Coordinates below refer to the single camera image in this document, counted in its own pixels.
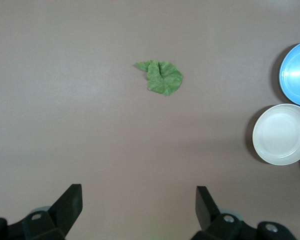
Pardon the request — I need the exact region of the blue round plate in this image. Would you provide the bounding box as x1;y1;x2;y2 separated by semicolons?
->
279;39;300;108

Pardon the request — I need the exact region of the green lettuce leaf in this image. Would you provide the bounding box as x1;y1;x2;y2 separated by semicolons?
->
135;59;184;97

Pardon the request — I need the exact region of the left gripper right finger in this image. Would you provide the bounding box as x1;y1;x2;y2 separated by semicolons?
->
192;185;242;240

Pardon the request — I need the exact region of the beige round plate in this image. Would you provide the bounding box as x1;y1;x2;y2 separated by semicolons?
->
251;103;300;166

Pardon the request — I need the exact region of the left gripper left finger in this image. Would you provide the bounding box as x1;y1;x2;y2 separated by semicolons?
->
21;184;83;240

